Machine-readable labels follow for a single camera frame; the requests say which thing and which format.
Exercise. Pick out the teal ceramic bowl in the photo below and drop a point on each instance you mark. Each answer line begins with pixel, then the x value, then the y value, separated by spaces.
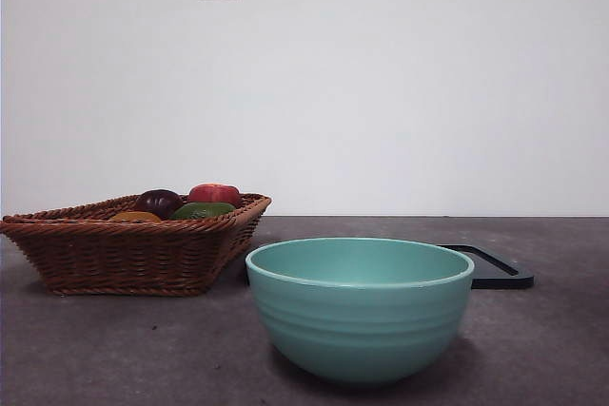
pixel 357 330

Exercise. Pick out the yellow orange fruit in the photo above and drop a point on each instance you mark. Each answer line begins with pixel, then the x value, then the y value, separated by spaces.
pixel 135 217

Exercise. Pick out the dark green rectangular tray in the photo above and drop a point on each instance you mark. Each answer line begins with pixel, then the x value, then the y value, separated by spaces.
pixel 499 275

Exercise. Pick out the red apple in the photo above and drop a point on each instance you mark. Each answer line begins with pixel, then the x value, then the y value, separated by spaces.
pixel 214 194

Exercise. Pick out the green avocado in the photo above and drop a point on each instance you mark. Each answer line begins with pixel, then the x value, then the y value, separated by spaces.
pixel 202 211

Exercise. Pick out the dark purple fruit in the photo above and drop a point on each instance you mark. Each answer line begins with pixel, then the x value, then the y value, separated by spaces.
pixel 157 201

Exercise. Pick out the brown wicker basket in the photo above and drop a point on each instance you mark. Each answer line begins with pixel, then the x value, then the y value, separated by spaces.
pixel 119 258

